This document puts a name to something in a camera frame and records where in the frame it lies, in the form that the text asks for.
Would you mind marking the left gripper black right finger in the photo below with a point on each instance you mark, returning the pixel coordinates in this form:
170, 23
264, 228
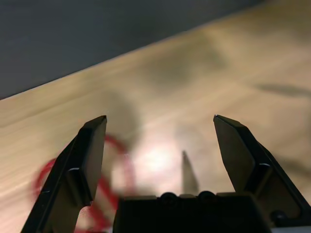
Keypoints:
243, 155

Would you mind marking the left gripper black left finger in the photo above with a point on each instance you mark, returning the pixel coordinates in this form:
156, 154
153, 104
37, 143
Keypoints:
73, 165

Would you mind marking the grey pegboard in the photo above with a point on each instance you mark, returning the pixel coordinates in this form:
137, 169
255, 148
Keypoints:
73, 36

